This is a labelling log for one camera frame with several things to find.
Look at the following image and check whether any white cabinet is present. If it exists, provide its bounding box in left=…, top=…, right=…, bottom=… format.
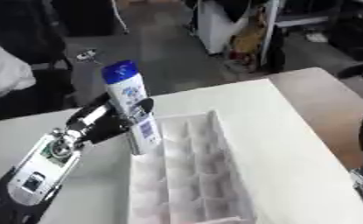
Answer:
left=194, top=0, right=252, bottom=55

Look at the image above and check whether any black chair armrest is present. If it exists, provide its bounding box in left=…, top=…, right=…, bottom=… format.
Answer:
left=335, top=62, right=363, bottom=81

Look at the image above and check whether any white cloth bundle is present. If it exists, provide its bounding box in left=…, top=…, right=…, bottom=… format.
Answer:
left=0, top=37, right=39, bottom=117

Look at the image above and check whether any white cable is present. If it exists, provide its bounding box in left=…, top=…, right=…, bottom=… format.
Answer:
left=108, top=0, right=131, bottom=35

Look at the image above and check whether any small white floor object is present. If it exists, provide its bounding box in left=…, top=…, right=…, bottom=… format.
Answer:
left=73, top=48, right=101, bottom=63

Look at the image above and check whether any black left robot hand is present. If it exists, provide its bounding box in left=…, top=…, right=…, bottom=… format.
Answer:
left=63, top=92, right=156, bottom=148

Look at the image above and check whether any black office chair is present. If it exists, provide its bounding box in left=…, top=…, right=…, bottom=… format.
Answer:
left=0, top=0, right=80, bottom=121

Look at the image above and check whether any white tube with blue cap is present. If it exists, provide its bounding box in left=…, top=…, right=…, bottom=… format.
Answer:
left=100, top=59, right=163, bottom=156

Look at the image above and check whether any white box with compartments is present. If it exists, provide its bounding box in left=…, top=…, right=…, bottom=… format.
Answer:
left=126, top=109, right=258, bottom=224

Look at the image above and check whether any yellow bag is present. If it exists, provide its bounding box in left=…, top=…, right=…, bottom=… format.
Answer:
left=228, top=22, right=269, bottom=56

